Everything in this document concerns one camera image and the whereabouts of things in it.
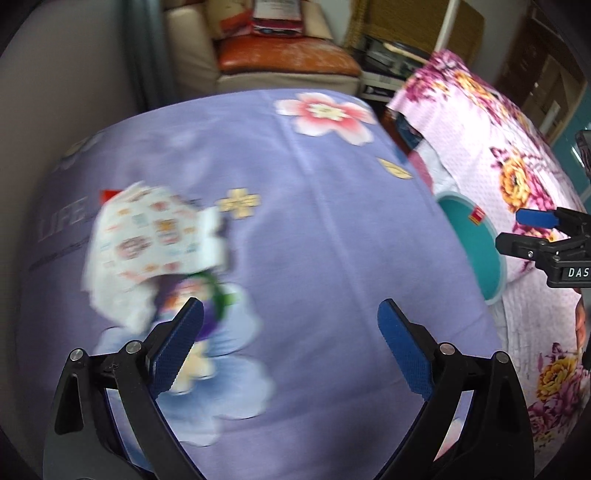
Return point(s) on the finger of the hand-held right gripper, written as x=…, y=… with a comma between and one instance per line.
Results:
x=535, y=218
x=521, y=244

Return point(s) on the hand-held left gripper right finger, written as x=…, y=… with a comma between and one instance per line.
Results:
x=406, y=353

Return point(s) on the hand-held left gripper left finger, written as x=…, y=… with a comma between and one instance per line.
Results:
x=178, y=344

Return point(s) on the teal bin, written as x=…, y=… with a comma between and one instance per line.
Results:
x=475, y=249

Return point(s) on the cartoon printed face mask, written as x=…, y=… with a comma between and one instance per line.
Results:
x=147, y=240

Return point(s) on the green cartoon wrapper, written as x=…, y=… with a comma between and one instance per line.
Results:
x=217, y=295

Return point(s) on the pink floral blanket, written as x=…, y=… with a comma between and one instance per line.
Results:
x=531, y=138

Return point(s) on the purple floral bedsheet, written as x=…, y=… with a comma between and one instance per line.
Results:
x=323, y=230

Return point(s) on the cardboard boxes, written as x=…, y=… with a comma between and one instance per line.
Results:
x=545, y=69

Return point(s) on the small red wrapper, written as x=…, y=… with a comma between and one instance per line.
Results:
x=111, y=196

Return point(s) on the white pole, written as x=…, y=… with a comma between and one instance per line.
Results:
x=445, y=25

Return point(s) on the dark shelf unit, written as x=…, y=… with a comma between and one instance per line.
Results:
x=388, y=60

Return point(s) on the bamboo blind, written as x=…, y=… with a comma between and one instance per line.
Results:
x=406, y=18

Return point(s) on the beige sofa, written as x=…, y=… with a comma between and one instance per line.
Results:
x=194, y=55

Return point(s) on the orange leather cushion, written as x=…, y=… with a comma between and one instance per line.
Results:
x=286, y=55

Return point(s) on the red box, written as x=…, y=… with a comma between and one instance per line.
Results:
x=277, y=21

